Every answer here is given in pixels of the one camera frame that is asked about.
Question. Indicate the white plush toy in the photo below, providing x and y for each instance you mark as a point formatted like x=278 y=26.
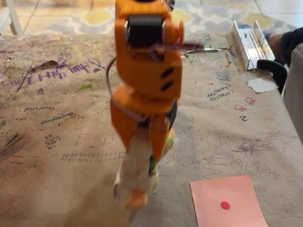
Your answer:
x=135 y=170

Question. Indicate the pink paper sheet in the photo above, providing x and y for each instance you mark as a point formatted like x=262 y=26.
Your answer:
x=227 y=189

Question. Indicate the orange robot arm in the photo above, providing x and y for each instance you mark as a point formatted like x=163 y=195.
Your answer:
x=142 y=71

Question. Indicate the small red rounded object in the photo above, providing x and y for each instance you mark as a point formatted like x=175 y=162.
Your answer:
x=225 y=205

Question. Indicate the white torn paper scrap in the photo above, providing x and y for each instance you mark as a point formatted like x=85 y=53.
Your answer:
x=260 y=84

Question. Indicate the grey yellow patterned rug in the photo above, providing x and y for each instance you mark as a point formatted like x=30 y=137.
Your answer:
x=71 y=19

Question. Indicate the black clamp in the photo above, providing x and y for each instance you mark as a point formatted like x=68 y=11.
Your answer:
x=277 y=71

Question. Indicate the grey upholstered sofa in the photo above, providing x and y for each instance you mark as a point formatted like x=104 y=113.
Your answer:
x=294 y=94

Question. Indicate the white chair leg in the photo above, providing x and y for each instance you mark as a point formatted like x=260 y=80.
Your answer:
x=15 y=19

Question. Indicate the person's leg dark shorts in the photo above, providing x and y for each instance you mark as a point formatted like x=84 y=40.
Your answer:
x=288 y=42

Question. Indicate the aluminium channel rail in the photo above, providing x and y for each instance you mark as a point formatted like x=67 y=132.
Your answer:
x=251 y=45

